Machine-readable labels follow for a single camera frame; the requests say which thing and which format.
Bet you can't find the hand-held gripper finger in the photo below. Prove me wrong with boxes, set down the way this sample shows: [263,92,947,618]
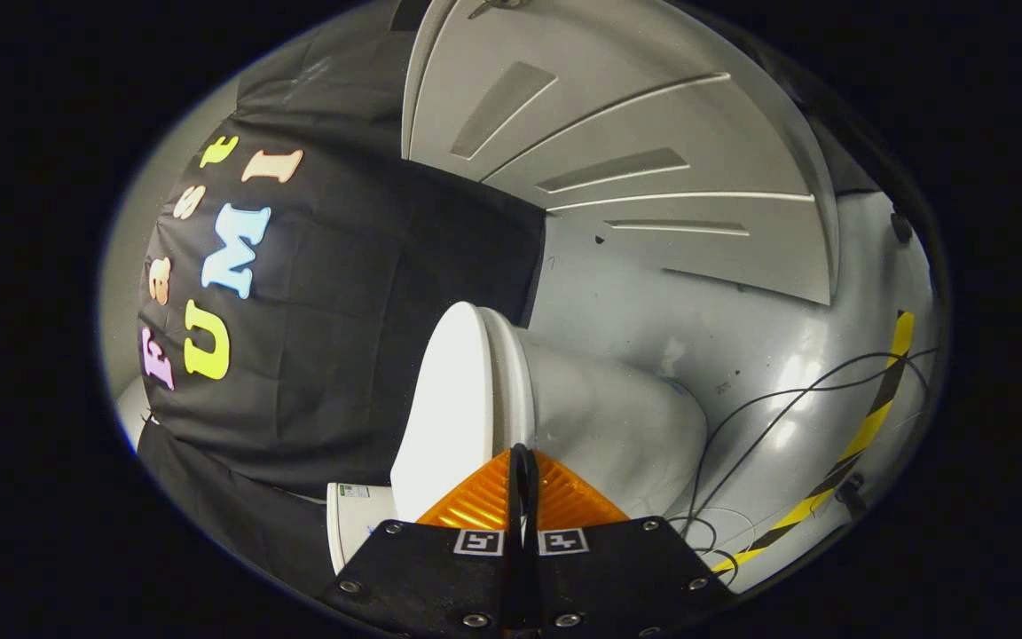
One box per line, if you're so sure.
[524,444,734,639]
[320,444,525,639]

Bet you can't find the black backdrop cloth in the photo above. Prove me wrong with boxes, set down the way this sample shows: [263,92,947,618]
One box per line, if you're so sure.
[137,0,883,596]

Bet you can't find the black floor cables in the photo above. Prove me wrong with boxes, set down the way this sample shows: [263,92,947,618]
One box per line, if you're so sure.
[666,349,938,578]

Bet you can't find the white panelled door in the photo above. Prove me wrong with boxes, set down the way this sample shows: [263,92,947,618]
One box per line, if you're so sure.
[400,0,840,307]

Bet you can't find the white toilet lid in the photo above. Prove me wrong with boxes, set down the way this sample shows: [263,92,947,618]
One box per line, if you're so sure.
[389,302,512,523]

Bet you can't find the yellow black striped tape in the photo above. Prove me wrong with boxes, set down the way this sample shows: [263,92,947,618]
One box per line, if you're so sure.
[711,311,916,573]

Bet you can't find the white toilet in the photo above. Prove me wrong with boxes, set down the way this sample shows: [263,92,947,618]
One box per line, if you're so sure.
[326,306,709,576]

